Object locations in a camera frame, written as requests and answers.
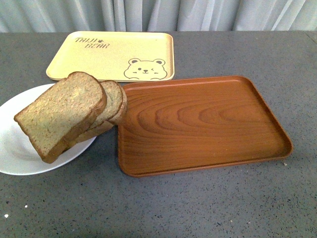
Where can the bread slice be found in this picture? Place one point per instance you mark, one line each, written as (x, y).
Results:
(63, 112)
(112, 115)

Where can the white plate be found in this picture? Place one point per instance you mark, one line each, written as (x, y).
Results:
(17, 154)

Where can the grey curtain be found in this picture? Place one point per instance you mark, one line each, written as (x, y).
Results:
(157, 15)

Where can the yellow bear tray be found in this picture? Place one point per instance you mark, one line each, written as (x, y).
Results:
(119, 56)

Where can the brown wooden tray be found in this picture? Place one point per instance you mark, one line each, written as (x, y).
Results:
(191, 124)

